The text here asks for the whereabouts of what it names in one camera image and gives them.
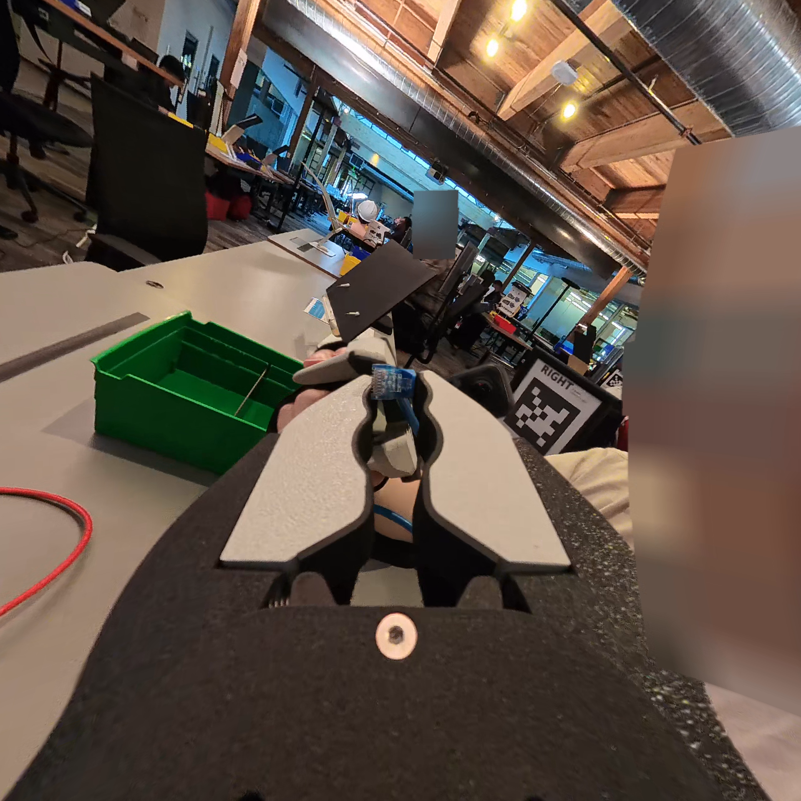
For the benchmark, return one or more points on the red storage bin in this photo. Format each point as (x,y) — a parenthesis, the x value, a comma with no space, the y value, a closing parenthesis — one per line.
(219,206)

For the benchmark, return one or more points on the silver spiral duct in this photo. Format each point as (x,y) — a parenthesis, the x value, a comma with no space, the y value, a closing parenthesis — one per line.
(719,56)

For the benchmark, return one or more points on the person's right hand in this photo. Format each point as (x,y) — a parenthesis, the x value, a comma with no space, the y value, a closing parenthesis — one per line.
(300,407)

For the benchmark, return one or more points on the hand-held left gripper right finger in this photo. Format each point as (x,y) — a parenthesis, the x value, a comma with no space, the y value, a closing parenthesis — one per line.
(494,500)

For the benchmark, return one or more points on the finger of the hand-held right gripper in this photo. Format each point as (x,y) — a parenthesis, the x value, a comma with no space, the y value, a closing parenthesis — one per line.
(394,454)

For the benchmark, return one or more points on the white ceiling sensor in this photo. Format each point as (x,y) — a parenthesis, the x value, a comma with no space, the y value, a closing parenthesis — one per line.
(565,72)

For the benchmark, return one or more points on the long grey ceiling duct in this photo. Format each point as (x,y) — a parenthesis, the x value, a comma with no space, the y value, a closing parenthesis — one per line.
(500,188)

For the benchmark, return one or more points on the white hard hat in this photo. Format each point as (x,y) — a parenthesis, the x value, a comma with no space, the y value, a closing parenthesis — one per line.
(368,209)

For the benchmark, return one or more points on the green plastic bin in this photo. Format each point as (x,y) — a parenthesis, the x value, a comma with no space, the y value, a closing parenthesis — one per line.
(188,388)

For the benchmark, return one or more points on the thin metal pin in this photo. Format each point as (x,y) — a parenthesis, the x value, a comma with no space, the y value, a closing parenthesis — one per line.
(252,389)

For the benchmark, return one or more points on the black ceiling pipe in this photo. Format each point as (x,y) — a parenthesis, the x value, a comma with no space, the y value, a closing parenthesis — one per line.
(626,62)

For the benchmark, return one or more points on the framed marker sign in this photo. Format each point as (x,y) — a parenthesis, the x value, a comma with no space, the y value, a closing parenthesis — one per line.
(550,413)

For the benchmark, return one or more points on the ceiling lamp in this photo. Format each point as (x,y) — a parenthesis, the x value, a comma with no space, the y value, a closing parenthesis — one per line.
(492,47)
(568,111)
(518,9)

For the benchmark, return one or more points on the black flat board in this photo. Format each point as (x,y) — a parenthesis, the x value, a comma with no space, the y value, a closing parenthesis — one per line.
(382,288)

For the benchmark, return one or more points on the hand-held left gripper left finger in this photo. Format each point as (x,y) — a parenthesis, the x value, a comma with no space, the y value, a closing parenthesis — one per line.
(300,488)

